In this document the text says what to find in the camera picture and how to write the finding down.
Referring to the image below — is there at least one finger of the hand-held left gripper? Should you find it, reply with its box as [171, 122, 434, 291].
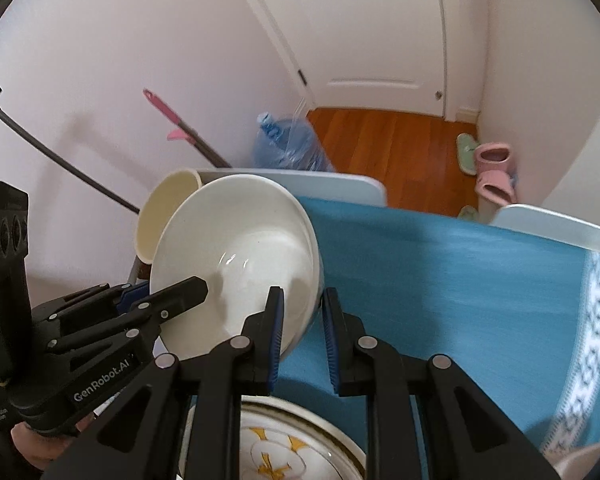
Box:
[30, 281, 151, 336]
[47, 276, 209, 356]

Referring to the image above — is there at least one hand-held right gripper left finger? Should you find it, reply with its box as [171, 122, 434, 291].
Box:
[40, 286, 286, 480]

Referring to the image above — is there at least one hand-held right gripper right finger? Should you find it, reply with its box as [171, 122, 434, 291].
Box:
[321, 287, 563, 480]

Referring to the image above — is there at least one white ceramic bowl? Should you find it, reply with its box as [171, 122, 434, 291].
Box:
[149, 174, 326, 361]

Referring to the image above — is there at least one white duck print plate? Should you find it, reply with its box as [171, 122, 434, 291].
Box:
[185, 397, 368, 480]

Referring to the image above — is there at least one person's left hand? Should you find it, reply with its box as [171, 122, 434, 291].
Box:
[10, 412, 98, 468]

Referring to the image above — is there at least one cream ceramic bowl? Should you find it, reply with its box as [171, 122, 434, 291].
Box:
[135, 169, 203, 265]

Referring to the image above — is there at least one blue tablecloth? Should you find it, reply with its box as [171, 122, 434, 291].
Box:
[270, 195, 600, 480]

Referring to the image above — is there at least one black clothes rack pole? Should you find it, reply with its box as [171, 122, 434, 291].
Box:
[0, 85, 142, 215]

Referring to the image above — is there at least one blue water bottle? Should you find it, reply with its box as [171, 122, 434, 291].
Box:
[252, 110, 336, 173]

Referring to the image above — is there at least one pink mop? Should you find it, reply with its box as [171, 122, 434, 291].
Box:
[142, 88, 233, 170]

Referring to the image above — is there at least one pink slipper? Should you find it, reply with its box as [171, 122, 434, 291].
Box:
[475, 170, 516, 206]
[475, 142, 513, 176]

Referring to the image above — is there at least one white panelled door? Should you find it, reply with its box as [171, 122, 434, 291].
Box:
[220, 0, 448, 121]

